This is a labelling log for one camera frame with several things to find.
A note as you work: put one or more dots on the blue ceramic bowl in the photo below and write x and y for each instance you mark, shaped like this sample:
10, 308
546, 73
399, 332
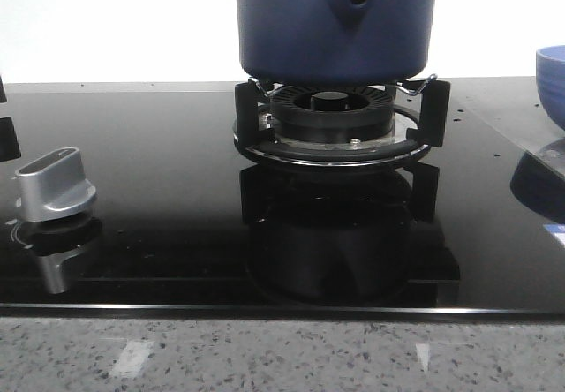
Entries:
550, 82

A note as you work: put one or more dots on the black pot support grate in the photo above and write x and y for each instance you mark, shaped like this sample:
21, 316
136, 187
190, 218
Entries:
420, 114

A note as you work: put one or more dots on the blue cooking pot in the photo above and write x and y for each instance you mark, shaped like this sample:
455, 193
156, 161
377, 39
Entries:
334, 42

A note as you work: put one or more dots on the black gas burner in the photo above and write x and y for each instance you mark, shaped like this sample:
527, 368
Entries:
314, 114

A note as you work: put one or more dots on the black glass cooktop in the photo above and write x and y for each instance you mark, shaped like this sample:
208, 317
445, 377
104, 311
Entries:
184, 226

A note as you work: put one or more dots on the silver stove knob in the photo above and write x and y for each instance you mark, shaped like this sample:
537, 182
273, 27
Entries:
54, 186

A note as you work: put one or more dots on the blue label sticker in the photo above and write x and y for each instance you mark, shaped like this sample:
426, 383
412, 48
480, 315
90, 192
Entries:
557, 231

